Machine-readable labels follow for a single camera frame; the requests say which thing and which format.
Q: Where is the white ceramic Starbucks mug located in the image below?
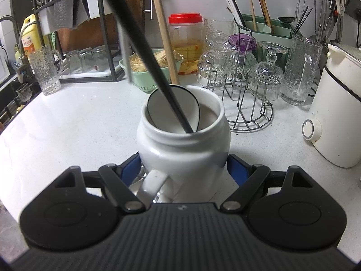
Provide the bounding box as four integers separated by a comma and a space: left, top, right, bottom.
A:
137, 86, 231, 206

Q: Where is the white spoon with black rim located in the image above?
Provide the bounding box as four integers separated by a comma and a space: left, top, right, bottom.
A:
147, 84, 201, 134

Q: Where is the long wooden handled utensil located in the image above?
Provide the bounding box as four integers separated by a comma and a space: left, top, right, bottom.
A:
154, 0, 180, 85

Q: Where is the black chopstick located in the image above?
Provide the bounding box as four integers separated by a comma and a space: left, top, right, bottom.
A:
107, 0, 193, 133

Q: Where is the white electric cooking pot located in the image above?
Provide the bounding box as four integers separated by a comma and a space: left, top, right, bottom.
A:
302, 43, 361, 168

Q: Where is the green plastic basket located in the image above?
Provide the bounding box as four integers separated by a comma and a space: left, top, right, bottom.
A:
129, 49, 171, 94

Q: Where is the upturned stemmed glass cup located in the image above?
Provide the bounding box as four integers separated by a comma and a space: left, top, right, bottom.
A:
250, 41, 288, 102

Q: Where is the purple-lidded glass jar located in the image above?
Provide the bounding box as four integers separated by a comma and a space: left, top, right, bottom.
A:
228, 33, 257, 80

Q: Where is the dried noodle bundle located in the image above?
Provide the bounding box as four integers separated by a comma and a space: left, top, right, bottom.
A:
128, 49, 183, 73

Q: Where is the upturned glass cup left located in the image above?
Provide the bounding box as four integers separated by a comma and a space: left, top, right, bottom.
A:
197, 31, 235, 91

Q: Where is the textured glass pitcher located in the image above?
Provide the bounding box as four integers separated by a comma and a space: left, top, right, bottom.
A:
280, 35, 322, 106

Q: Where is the textured tall glass tumbler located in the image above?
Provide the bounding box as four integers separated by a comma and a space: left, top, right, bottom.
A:
28, 45, 61, 96

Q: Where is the brown wooden cutting board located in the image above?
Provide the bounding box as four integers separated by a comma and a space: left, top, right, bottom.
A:
58, 0, 145, 52

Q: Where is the green utensil holder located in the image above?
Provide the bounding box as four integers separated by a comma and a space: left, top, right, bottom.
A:
242, 14, 292, 66

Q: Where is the red-lidded plastic jar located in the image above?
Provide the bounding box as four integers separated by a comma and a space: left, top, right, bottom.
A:
168, 13, 204, 75

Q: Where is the metal ladle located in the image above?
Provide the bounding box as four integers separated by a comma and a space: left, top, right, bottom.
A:
278, 0, 301, 24

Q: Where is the yellow detergent bottle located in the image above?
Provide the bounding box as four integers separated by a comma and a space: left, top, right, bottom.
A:
21, 14, 42, 61

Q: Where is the black metal dish rack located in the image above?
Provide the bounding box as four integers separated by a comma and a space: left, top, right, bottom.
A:
33, 0, 125, 84

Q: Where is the metal wire cup rack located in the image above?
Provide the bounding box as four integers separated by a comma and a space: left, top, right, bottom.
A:
206, 29, 274, 133

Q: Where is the black wall power socket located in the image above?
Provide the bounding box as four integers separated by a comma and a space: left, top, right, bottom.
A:
345, 0, 361, 20

